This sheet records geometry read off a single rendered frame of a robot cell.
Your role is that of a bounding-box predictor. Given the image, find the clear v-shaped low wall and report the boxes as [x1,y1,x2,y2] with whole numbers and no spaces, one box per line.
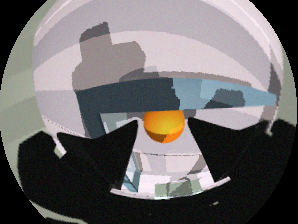
[100,113,141,190]

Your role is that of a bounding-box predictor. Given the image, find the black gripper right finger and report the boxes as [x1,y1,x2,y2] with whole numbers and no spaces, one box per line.
[188,117,269,184]

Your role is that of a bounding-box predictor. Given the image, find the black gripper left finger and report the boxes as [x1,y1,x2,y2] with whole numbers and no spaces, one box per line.
[56,119,138,190]

